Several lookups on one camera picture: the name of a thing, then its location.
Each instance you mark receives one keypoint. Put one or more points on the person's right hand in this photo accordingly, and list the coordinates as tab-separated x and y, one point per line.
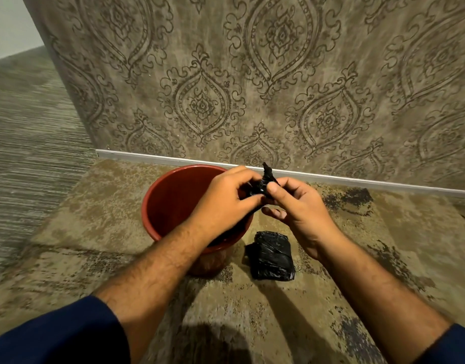
304	219

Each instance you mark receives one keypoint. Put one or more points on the person's left hand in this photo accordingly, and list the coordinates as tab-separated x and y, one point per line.
217	202

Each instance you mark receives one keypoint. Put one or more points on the person's left thumb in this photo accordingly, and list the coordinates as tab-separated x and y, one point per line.
251	203

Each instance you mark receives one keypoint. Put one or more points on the person's right thumb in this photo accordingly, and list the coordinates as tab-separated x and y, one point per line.
279	195

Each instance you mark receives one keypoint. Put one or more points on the black plastic garbage bag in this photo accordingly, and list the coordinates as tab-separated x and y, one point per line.
259	185

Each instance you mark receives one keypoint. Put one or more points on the person's right forearm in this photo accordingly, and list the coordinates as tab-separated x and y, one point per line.
380	299

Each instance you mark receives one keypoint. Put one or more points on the person's left forearm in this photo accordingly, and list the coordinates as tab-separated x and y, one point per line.
152	276

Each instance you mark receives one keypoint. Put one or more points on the white baseboard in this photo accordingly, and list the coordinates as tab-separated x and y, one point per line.
331	178

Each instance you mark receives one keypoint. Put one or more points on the roll of black garbage bags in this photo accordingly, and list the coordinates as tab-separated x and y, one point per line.
271	256

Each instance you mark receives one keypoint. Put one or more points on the red plastic bucket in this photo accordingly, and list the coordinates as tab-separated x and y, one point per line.
171	204

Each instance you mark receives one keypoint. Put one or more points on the beige patterned rug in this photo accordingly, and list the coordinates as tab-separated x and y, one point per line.
388	238

